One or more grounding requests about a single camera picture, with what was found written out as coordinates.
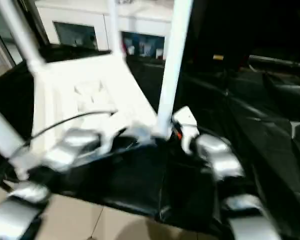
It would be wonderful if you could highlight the black work mat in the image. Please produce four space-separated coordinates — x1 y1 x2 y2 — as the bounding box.
0 46 300 238

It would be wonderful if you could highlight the grey curtain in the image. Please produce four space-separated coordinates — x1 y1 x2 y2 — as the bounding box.
0 0 50 68

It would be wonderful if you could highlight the black cabinet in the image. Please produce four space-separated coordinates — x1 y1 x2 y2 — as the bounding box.
189 0 300 68

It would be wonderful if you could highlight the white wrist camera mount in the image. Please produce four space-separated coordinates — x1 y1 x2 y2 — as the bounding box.
97 119 128 154
171 105 200 156

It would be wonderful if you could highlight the white glass-door cabinet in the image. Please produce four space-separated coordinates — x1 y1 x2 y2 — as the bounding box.
36 0 176 60

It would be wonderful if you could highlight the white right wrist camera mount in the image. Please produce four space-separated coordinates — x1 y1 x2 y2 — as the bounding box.
171 105 200 156

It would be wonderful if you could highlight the white plastic table top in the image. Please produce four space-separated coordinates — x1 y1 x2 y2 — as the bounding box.
31 52 171 163

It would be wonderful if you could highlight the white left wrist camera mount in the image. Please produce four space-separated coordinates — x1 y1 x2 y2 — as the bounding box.
97 119 128 154

